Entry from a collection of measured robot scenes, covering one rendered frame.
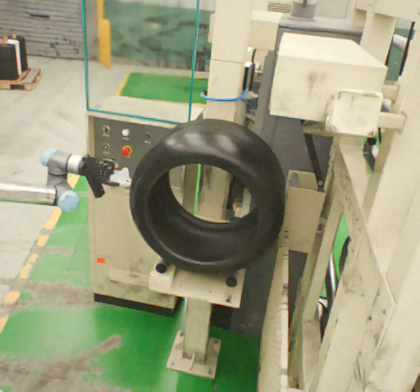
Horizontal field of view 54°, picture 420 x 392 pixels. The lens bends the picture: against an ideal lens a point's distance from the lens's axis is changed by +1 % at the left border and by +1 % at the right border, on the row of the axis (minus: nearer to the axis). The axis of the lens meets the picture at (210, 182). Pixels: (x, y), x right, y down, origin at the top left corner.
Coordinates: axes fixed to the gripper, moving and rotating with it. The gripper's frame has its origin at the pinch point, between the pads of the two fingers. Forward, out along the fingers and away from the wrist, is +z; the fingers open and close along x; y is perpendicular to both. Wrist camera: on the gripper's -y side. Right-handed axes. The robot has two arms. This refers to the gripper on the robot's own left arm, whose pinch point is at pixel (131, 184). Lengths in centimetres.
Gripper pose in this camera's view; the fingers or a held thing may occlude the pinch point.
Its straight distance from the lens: 160.2
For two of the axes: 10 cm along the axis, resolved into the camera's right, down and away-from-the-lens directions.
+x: 1.8, -4.2, 8.9
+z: 9.6, 2.6, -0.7
